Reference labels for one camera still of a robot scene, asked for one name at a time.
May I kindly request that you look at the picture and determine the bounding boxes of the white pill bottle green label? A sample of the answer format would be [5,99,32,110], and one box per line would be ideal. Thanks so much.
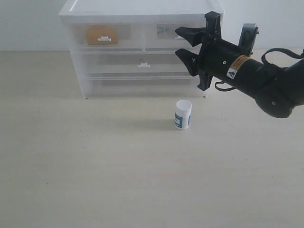
[175,100,192,130]

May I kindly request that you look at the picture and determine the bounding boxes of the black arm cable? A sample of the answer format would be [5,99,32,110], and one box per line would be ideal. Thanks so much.
[214,47,304,92]

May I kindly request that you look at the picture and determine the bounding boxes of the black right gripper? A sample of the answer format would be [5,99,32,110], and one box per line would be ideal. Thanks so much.
[175,11,263,91]

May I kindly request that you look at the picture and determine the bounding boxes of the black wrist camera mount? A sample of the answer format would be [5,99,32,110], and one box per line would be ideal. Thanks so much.
[238,23,259,57]

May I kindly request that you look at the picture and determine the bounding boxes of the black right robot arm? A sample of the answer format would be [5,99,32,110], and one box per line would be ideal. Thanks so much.
[175,11,304,118]

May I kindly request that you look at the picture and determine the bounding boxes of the white plastic drawer cabinet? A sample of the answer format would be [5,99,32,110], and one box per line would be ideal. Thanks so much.
[59,0,224,99]

